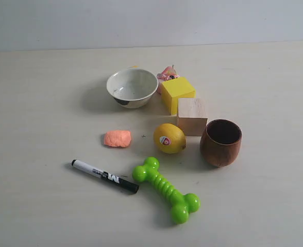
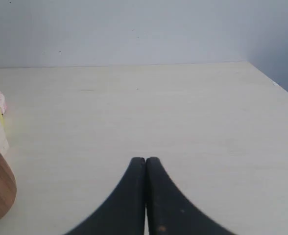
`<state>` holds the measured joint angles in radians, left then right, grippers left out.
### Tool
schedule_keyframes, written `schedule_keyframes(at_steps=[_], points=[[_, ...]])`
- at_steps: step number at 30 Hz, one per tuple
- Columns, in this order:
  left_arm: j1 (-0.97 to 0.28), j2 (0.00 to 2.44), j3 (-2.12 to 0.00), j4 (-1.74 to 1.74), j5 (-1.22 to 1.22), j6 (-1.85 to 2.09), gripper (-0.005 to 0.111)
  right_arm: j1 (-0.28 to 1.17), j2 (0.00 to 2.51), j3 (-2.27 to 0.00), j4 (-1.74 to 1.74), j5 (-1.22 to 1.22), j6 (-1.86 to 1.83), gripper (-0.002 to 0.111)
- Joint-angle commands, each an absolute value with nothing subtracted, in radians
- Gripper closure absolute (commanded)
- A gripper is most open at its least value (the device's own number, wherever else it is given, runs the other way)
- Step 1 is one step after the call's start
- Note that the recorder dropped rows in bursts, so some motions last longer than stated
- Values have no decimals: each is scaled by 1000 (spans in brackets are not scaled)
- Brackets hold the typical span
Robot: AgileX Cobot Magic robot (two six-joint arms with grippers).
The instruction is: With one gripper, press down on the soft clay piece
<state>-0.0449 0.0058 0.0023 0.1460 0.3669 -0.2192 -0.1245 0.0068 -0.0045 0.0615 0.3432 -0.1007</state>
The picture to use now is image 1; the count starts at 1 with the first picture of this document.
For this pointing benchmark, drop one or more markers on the light wooden cube block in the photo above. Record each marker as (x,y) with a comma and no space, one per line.
(191,116)

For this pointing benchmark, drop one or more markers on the green rubber bone toy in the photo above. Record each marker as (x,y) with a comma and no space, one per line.
(181,205)

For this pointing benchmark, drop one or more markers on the orange soft putty lump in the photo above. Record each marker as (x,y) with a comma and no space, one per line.
(117,138)

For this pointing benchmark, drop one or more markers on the yellow cube block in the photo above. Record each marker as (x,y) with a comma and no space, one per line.
(174,89)

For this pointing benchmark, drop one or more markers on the brown wooden cup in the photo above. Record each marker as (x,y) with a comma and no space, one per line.
(220,142)

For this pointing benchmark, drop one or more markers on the yellow lemon with sticker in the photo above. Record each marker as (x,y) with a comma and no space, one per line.
(169,138)

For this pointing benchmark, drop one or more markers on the white ceramic bowl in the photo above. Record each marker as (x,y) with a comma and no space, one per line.
(132,87)

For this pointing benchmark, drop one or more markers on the black white marker pen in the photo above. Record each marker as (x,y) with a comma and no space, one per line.
(105,176)

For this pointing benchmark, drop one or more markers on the pink small toy figure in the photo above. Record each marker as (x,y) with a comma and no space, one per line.
(168,73)

